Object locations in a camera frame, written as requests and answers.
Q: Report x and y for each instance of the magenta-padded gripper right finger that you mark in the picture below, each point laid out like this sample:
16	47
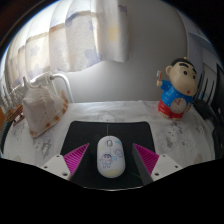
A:
146	159

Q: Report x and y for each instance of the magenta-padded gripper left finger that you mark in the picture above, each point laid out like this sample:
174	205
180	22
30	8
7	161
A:
76	159

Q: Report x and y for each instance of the white cartoon-printed computer mouse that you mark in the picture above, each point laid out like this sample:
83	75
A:
111	158

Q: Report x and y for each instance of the black mouse pad green lines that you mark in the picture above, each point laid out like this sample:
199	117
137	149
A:
133	131

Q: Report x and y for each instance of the white cartoon-printed tablecloth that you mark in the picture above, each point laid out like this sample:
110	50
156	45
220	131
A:
173	136

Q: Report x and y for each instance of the large white conch shell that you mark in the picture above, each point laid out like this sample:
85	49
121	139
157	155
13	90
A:
43	110

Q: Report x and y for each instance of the cartoon boy clock figurine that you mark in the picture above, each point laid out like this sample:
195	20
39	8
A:
178	90

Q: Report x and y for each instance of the black router with antennas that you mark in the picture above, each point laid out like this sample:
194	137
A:
204	106

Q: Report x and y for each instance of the white radiator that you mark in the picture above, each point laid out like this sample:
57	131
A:
58	78

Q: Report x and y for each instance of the white star-printed curtain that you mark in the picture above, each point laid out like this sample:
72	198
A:
66	36

